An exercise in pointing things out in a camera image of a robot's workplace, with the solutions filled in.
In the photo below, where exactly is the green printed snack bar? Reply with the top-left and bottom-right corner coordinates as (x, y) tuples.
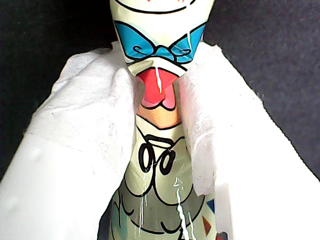
(97, 0), (232, 240)

